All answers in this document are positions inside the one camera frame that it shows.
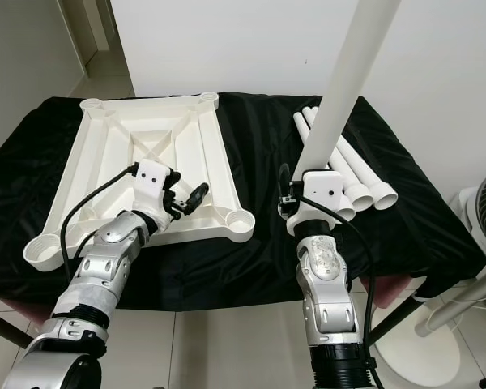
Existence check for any white plastic table leg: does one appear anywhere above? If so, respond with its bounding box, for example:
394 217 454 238
302 105 375 214
312 105 400 212
278 0 407 221
292 113 318 167

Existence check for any black cloth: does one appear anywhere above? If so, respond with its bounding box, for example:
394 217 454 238
0 91 486 313

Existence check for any black metal table leg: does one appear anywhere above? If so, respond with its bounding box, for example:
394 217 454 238
364 280 432 348
0 306 62 361

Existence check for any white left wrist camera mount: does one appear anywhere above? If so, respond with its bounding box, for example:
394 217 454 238
134 160 179 213

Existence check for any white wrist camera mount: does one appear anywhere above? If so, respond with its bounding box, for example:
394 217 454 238
288 169 356 236
134 160 179 213

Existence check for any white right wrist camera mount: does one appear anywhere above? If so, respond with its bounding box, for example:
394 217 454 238
288 169 356 236

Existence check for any white door frame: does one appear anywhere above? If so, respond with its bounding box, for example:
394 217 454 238
53 0 114 79

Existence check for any white pedestal fan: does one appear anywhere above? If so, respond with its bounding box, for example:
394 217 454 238
371 165 486 389

